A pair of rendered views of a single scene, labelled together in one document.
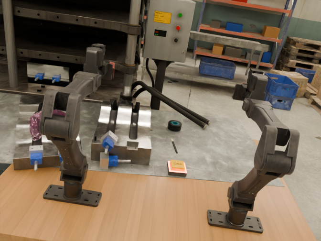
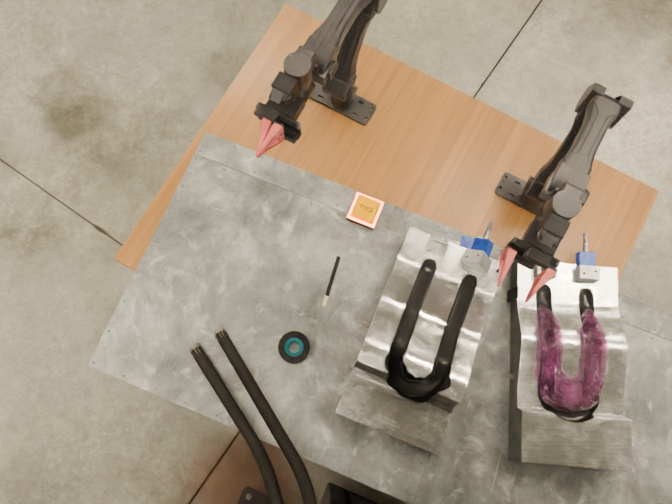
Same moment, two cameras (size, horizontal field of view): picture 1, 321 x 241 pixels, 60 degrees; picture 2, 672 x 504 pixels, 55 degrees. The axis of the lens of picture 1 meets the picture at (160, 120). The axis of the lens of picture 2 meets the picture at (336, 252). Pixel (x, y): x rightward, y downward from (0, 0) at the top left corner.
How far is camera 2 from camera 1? 183 cm
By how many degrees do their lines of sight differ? 78
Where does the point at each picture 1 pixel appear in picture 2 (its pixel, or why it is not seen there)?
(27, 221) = not seen: hidden behind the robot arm
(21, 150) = (608, 286)
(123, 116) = (427, 338)
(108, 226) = (496, 140)
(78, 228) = (530, 147)
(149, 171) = (410, 221)
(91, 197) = (509, 185)
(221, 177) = (298, 177)
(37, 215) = not seen: hidden behind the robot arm
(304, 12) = not seen: outside the picture
